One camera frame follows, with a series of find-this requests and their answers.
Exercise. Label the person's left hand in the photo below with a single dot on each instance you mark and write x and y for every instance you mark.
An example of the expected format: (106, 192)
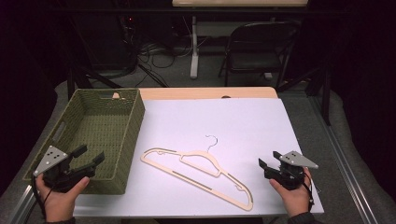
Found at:
(59, 202)

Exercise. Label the wooden table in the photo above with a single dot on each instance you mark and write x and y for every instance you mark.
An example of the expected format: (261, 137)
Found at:
(202, 92)

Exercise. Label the beige clothes hanger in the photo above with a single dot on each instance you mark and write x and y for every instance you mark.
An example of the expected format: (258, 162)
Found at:
(224, 197)

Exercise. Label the metal floor rail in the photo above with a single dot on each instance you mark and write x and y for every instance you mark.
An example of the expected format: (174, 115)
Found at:
(20, 207)
(345, 165)

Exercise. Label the green woven basket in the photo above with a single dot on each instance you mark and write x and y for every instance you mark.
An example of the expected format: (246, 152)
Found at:
(102, 124)

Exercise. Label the person's right hand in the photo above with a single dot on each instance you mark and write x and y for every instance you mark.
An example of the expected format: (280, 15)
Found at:
(294, 200)

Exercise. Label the black stand legs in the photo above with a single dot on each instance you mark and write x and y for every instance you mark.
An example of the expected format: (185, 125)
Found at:
(81, 77)
(325, 93)

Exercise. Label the white table sheet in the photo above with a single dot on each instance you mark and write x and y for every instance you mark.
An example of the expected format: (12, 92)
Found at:
(233, 124)

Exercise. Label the white desk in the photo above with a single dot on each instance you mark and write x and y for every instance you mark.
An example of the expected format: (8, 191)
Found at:
(194, 46)

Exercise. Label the black folding chair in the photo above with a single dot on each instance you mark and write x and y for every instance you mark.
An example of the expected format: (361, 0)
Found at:
(255, 63)

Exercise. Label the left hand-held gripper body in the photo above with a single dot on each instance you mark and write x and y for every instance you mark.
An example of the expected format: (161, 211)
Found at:
(49, 159)

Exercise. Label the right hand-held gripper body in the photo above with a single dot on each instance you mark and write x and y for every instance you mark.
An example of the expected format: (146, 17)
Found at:
(289, 177)

